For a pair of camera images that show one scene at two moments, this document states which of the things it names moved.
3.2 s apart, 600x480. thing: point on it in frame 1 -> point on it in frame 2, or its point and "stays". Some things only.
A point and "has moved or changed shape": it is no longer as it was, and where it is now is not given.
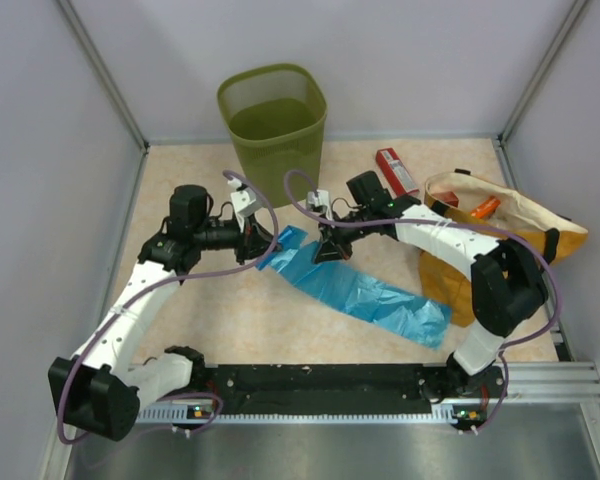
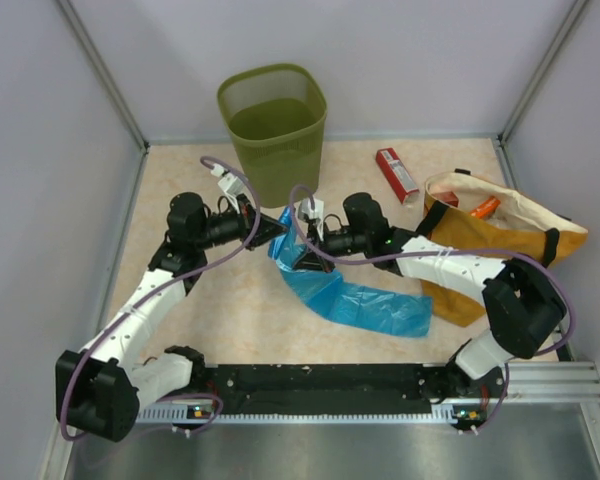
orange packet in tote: (486, 208) stays
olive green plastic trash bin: (275, 118) stays
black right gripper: (328, 251) -> (311, 260)
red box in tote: (448, 197) stays
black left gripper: (255, 240) -> (267, 228)
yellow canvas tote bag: (490, 205) stays
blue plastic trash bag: (390, 310) has moved or changed shape
